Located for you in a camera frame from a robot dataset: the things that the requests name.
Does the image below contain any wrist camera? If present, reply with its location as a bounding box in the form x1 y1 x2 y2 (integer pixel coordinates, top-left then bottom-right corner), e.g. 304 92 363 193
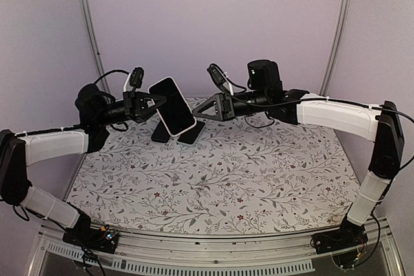
123 67 144 92
207 63 235 95

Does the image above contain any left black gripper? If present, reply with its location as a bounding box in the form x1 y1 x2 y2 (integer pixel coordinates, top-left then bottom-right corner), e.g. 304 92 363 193
96 89 168 126

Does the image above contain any floral patterned table mat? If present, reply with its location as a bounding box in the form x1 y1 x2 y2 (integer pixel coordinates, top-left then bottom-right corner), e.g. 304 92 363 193
67 114 359 235

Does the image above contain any black phone left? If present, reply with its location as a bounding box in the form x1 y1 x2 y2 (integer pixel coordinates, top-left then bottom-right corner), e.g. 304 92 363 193
151 121 171 143

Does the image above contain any aluminium frame post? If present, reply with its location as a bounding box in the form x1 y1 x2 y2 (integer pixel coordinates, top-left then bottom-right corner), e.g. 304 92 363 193
319 0 351 96
72 0 113 104

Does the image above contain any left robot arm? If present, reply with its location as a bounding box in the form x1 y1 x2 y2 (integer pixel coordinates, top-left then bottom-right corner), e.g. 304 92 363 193
1 83 166 246

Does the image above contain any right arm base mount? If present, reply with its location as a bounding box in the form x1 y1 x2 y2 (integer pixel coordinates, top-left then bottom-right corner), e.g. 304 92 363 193
310 229 368 254

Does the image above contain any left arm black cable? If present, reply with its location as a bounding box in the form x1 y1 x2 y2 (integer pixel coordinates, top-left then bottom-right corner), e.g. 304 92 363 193
95 69 130 89

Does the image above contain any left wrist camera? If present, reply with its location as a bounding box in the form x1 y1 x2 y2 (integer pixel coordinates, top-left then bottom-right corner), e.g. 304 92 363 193
123 67 144 92

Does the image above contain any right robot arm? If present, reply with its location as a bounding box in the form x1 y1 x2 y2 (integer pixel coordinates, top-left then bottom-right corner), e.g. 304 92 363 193
193 59 405 248

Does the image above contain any left aluminium frame post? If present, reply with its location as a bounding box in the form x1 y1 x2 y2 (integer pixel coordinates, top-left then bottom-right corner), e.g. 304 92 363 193
72 0 113 104

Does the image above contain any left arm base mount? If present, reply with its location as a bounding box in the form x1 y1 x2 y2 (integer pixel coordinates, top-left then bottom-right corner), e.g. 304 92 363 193
62 225 119 254

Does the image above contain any right aluminium frame post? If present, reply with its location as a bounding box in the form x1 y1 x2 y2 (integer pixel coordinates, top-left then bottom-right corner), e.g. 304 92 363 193
319 0 351 96

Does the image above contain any front aluminium rail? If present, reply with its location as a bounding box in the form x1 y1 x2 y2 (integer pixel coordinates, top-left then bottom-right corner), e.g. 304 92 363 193
28 217 406 275

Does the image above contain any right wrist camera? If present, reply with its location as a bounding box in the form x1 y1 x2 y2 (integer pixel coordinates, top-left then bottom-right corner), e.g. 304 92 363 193
207 63 235 95

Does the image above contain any black phone middle white case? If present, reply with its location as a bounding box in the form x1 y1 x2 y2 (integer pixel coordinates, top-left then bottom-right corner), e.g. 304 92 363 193
177 121 205 145

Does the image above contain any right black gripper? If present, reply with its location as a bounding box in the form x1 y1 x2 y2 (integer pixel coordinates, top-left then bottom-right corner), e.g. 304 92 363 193
193 89 270 121

